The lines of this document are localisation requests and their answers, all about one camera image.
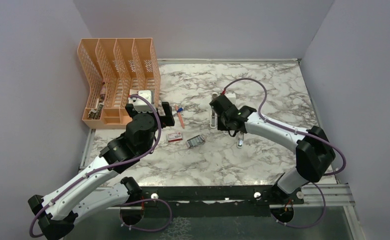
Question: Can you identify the red staple box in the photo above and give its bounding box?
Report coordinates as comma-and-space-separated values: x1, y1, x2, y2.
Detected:
167, 131, 183, 143

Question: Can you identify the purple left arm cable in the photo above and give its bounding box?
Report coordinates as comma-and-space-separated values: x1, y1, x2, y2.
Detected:
28, 94, 173, 239

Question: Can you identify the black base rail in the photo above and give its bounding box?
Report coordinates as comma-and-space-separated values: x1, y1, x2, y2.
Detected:
73, 177, 305, 220

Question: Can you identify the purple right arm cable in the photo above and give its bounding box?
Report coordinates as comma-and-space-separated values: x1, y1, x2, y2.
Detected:
221, 77, 347, 229

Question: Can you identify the small white stapler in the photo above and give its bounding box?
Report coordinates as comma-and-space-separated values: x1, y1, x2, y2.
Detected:
237, 132, 244, 149

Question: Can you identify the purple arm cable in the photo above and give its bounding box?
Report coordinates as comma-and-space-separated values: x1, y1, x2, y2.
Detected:
221, 77, 347, 229
28, 94, 173, 239

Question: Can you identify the orange plastic file organizer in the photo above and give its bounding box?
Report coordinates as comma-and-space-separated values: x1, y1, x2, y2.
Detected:
77, 38, 161, 129

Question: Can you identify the white card in organizer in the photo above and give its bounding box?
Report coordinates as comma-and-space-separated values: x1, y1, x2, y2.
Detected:
128, 89, 138, 105

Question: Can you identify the grey staple tray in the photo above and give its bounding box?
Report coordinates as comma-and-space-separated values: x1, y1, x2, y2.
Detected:
186, 134, 205, 149

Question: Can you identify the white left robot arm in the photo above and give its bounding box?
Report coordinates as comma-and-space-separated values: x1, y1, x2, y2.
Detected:
28, 90, 175, 240

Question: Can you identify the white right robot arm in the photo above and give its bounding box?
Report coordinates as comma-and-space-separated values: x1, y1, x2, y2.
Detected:
210, 94, 336, 204

